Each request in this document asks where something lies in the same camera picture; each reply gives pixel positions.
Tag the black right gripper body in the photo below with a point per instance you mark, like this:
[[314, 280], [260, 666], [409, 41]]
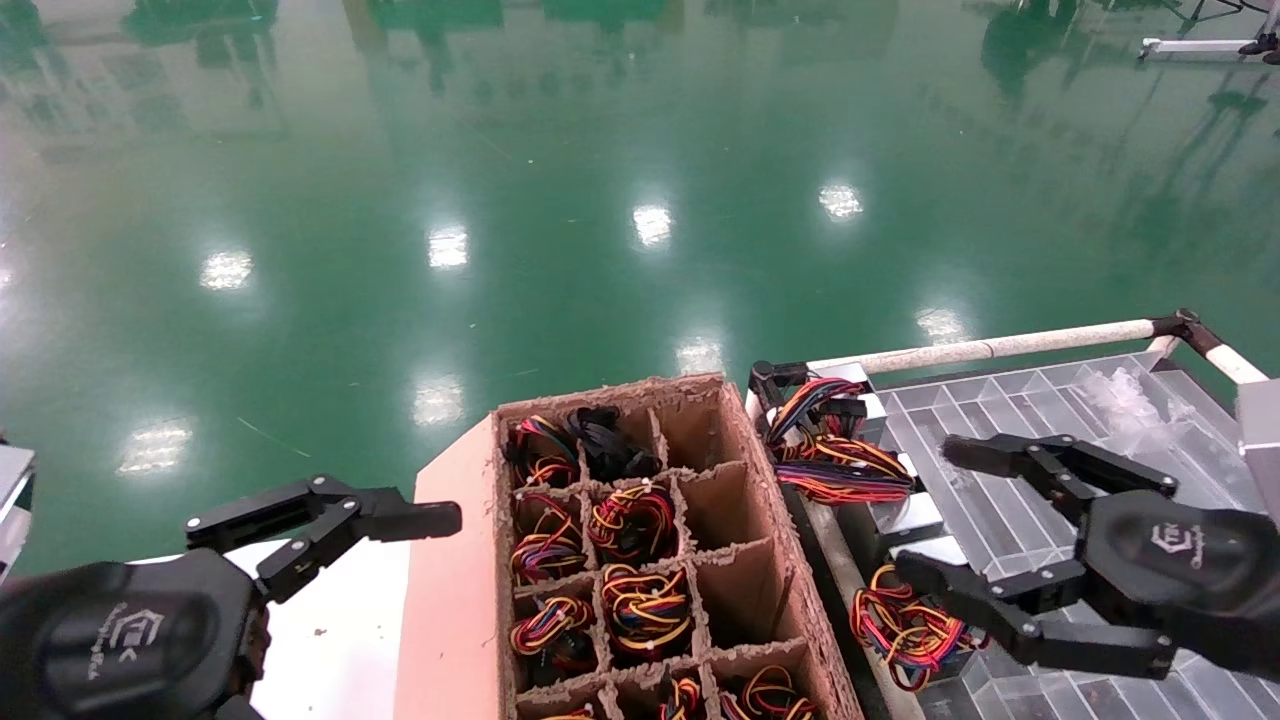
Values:
[[1180, 570]]

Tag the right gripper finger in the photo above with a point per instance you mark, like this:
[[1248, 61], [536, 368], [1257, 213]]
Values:
[[1040, 460], [1000, 615]]

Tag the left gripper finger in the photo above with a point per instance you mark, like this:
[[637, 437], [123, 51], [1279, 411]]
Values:
[[310, 550], [260, 505]]

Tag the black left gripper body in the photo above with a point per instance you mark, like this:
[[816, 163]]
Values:
[[120, 640]]

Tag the clear plastic compartment tray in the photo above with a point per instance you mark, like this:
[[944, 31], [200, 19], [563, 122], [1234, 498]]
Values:
[[1000, 520]]

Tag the crumpled clear plastic film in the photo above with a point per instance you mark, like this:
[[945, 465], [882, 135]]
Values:
[[1130, 395]]

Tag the white rack pipe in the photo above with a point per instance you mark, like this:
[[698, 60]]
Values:
[[1235, 363], [850, 590], [1000, 348]]

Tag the pink cardboard sheet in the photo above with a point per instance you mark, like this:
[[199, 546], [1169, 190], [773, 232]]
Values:
[[450, 620]]

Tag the black pipe connector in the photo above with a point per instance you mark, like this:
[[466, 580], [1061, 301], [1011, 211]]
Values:
[[768, 378], [1185, 325]]

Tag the brown cardboard divider box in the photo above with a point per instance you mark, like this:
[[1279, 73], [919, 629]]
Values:
[[735, 590]]

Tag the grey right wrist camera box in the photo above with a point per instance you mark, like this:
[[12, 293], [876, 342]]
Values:
[[1262, 450]]

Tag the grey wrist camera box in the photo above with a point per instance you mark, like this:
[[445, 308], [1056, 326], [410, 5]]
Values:
[[12, 490], [1262, 450]]

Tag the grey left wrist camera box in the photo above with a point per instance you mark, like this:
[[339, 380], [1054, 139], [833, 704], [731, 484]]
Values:
[[12, 490]]

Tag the white metal base frame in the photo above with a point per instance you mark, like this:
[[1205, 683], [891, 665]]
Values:
[[1190, 47]]

